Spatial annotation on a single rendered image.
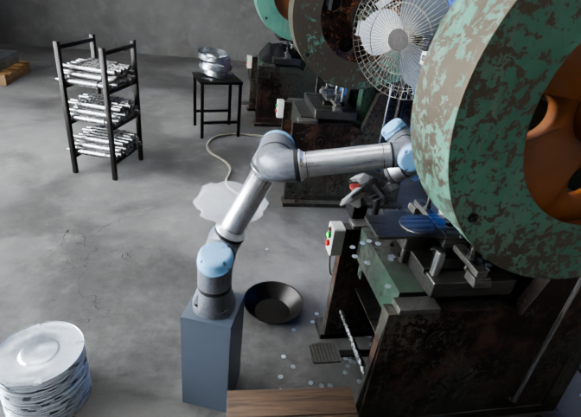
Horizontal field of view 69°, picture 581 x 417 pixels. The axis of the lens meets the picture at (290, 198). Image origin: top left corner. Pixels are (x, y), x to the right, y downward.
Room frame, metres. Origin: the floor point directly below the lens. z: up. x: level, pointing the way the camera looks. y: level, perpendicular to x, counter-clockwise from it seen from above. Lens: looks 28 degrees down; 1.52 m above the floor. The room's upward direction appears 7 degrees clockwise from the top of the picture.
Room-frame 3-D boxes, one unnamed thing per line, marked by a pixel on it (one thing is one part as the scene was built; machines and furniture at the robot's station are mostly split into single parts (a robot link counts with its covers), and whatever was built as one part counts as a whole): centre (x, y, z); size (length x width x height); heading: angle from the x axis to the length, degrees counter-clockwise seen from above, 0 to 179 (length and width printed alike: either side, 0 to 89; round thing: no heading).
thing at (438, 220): (1.32, -0.57, 0.76); 0.15 x 0.09 x 0.05; 13
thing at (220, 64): (4.10, 0.85, 0.40); 0.45 x 0.40 x 0.79; 25
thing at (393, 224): (1.28, -0.41, 0.72); 0.25 x 0.14 x 0.14; 103
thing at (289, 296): (1.61, 0.02, 0.04); 0.30 x 0.30 x 0.07
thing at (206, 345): (1.13, 0.23, 0.23); 0.18 x 0.18 x 0.45; 83
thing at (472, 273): (1.16, -0.62, 0.76); 0.17 x 0.06 x 0.10; 13
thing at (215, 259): (1.14, 0.23, 0.62); 0.13 x 0.12 x 0.14; 1
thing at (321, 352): (1.29, -0.44, 0.14); 0.59 x 0.10 x 0.05; 103
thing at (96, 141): (3.01, 1.47, 0.47); 0.46 x 0.43 x 0.95; 83
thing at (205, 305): (1.13, 0.23, 0.50); 0.15 x 0.15 x 0.10
